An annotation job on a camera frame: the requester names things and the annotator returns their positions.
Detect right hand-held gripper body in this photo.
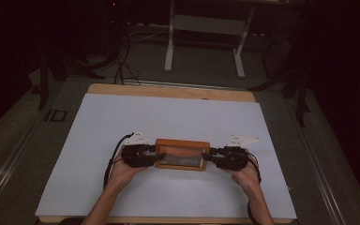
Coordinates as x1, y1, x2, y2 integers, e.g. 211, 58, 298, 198
214, 134, 261, 172

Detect person's right hand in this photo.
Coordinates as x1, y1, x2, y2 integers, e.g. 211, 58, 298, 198
229, 149, 263, 190

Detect black floor cables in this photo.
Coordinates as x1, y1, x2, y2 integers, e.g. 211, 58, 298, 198
112, 29, 143, 86

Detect metal floor rail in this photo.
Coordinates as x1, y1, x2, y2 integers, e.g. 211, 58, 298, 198
0, 120, 41, 217

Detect person's left hand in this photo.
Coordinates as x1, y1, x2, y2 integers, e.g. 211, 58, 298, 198
108, 155, 148, 190

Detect white table sheet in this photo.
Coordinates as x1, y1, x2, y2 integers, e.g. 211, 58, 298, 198
35, 93, 298, 220

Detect red and black gripper wires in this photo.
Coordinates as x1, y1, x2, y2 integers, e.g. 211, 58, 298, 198
247, 151, 263, 184

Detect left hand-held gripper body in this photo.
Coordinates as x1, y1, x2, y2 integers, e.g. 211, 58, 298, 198
120, 129, 158, 169

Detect wooden box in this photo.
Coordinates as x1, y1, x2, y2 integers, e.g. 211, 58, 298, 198
155, 138, 211, 172

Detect black stand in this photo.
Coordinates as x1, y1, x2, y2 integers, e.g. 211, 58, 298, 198
37, 31, 120, 111
247, 15, 314, 128

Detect white metal table frame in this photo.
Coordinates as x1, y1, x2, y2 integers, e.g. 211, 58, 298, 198
163, 0, 257, 80

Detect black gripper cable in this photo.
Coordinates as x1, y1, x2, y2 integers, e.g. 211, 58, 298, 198
102, 132, 135, 189

